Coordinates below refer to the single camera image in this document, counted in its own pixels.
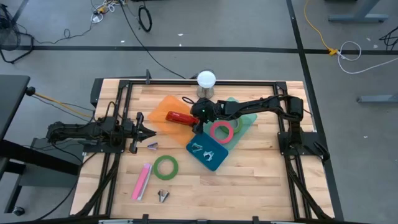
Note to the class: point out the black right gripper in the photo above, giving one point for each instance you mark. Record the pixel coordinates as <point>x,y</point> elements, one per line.
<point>205,112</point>

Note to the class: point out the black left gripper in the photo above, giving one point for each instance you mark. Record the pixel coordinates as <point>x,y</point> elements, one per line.
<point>136,132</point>

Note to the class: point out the purple staple remover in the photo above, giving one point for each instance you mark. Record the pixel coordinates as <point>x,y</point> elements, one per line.
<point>153,146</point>

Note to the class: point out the red stapler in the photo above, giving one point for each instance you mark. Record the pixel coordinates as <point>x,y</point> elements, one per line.
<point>178,117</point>

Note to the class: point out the pink tape roll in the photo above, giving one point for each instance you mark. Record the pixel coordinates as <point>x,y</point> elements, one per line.
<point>221,142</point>

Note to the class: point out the white teal staple remover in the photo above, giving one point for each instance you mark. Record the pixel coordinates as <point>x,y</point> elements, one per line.
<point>195,146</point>
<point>209,157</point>

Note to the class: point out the green tape roll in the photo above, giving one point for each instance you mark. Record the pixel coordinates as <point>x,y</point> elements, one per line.
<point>165,177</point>
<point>240,124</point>

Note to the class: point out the pink stapler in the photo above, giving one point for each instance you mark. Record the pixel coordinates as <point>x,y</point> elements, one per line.
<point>140,183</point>

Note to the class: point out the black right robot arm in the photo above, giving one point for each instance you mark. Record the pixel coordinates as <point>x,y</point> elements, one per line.
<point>264,104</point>

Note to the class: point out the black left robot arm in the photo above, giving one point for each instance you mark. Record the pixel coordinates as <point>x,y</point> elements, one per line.
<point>77,130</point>

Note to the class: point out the black staple remover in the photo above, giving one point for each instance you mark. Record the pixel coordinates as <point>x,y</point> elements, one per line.
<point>162,197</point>

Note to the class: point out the orange translucent plastic tray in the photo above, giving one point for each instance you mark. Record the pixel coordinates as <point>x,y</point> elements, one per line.
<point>164,107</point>

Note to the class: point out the white dome lamp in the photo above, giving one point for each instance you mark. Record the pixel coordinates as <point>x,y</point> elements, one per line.
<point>206,79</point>

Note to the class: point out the mint green plastic tray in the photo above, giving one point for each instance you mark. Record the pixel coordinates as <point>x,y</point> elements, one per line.
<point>248,119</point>

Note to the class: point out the dark teal plastic tray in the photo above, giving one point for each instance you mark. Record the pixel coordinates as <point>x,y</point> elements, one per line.
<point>217,160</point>

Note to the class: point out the yellow rod black knob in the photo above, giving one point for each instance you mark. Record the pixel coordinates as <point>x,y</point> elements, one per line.
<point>30,91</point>

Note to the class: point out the black desk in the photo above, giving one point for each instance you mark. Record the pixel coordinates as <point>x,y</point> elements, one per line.
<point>12,99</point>

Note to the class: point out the black caster wheel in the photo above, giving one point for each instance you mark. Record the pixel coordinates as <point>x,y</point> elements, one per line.
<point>18,211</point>

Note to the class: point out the grey desk foot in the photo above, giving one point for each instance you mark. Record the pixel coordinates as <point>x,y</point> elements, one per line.
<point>379,99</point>

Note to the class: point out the grey desk leg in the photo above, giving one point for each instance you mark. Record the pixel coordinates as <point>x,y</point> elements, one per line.
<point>357,18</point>

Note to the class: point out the black metal table frame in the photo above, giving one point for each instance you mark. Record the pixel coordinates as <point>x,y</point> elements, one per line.
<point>248,83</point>

